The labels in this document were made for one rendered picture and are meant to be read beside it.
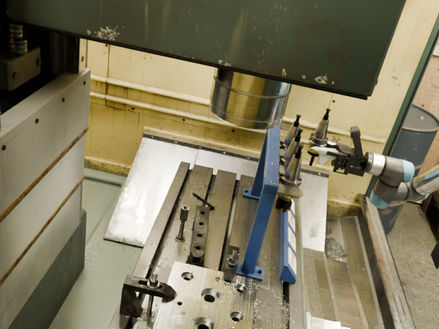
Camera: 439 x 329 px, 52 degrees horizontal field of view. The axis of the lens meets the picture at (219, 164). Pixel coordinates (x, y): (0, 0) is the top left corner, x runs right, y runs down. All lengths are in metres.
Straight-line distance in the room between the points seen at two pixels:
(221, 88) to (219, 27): 0.15
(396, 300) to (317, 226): 0.49
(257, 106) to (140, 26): 0.26
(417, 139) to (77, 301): 2.28
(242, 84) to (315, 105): 1.19
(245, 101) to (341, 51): 0.20
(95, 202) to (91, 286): 0.57
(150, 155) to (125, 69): 0.40
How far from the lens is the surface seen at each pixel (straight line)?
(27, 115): 0.99
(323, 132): 1.58
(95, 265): 1.79
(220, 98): 0.89
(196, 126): 2.10
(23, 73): 1.06
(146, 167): 2.07
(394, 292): 1.75
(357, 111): 2.06
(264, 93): 0.86
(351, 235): 2.18
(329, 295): 1.70
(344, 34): 0.79
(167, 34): 0.81
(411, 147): 3.15
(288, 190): 1.25
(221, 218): 1.62
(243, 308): 1.20
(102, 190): 2.25
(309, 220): 2.02
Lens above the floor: 1.84
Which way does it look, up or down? 29 degrees down
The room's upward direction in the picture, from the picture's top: 12 degrees clockwise
